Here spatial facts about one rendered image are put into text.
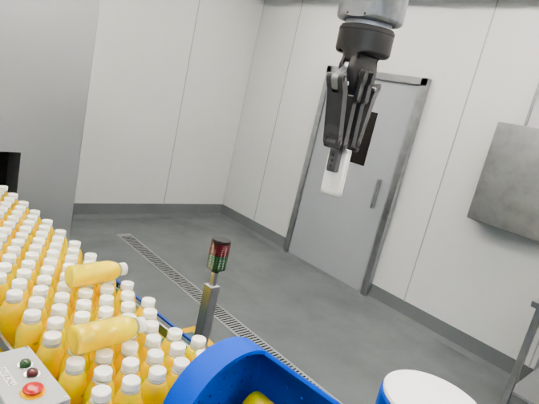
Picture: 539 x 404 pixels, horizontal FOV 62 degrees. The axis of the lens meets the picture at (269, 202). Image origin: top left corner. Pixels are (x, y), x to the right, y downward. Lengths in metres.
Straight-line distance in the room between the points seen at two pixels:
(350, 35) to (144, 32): 4.87
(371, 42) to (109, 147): 4.91
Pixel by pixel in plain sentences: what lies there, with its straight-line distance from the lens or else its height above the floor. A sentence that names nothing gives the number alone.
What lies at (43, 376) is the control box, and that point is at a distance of 1.06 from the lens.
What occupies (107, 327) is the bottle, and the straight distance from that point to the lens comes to 1.15.
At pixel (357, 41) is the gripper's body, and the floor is 1.82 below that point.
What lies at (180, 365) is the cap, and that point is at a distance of 1.15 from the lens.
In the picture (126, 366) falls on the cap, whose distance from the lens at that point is 1.13.
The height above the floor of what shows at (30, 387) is 1.11.
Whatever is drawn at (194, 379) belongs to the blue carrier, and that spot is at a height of 1.19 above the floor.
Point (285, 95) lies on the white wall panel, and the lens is 5.71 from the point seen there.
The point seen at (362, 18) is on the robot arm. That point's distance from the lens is 0.64.
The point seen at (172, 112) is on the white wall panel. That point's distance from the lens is 5.68.
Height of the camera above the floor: 1.72
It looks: 13 degrees down
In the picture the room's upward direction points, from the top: 13 degrees clockwise
